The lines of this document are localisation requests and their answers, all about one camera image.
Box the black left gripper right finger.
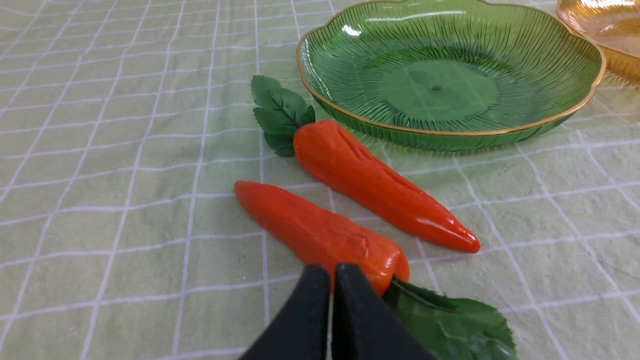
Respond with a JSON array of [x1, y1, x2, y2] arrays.
[[332, 263, 435, 360]]

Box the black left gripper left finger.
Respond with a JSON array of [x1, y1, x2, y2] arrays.
[[240, 265, 331, 360]]

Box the orange carrot with leaves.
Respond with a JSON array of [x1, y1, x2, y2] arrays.
[[234, 180, 518, 360], [250, 74, 482, 254]]

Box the green glass plate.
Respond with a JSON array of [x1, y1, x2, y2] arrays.
[[296, 0, 606, 152]]

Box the green checkered tablecloth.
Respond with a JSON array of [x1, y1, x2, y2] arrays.
[[0, 0, 640, 360]]

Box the amber glass plate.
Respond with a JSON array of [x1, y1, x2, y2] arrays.
[[556, 0, 640, 85]]

